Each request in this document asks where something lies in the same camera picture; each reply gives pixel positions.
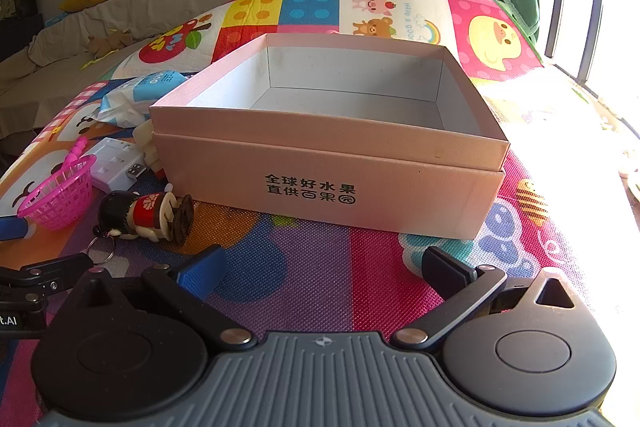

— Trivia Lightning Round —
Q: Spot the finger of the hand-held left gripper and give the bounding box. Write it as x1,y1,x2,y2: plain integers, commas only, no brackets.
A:
0,253,95,304
0,216,33,241

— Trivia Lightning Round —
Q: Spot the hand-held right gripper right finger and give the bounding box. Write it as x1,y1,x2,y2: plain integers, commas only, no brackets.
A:
391,247,591,350

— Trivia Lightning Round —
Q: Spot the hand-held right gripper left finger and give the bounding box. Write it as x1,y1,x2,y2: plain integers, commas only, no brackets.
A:
65,244,255,351

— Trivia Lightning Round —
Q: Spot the pink toy basket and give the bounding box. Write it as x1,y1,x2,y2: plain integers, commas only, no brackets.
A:
16,138,97,231

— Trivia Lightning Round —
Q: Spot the pink cardboard box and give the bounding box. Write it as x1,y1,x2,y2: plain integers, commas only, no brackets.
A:
149,33,511,242

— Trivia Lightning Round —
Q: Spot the colourful play mat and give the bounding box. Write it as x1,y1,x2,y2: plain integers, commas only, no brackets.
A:
0,0,621,408

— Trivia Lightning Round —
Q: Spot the white battery charger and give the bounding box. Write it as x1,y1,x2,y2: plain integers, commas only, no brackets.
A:
82,137,149,192

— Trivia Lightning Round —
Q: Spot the wet wipes packet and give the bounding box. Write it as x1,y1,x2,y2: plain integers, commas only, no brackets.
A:
97,71,189,128

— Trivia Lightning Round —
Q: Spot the glass tank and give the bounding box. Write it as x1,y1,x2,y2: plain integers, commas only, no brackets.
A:
0,0,39,62

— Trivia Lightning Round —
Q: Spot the brown plush toy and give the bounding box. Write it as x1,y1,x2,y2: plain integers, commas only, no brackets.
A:
82,32,134,60

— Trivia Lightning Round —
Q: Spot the beige sofa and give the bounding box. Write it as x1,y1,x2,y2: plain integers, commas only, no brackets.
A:
0,0,346,138

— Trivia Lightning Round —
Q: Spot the doll figure keychain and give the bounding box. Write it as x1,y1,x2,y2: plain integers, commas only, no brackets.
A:
87,189,195,266

